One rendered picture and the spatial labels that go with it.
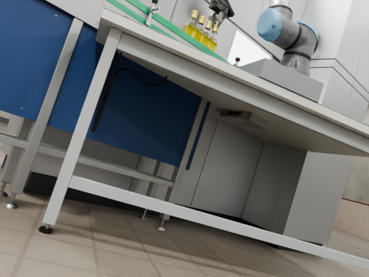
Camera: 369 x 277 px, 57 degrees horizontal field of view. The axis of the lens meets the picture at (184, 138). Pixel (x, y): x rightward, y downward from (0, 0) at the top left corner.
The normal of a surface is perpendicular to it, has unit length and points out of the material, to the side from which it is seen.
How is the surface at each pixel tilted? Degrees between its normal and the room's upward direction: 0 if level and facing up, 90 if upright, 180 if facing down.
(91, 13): 90
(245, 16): 90
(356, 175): 90
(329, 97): 90
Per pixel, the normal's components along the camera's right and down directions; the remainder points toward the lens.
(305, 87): 0.31, 0.02
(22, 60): 0.63, 0.14
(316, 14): -0.72, -0.29
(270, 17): -0.87, -0.16
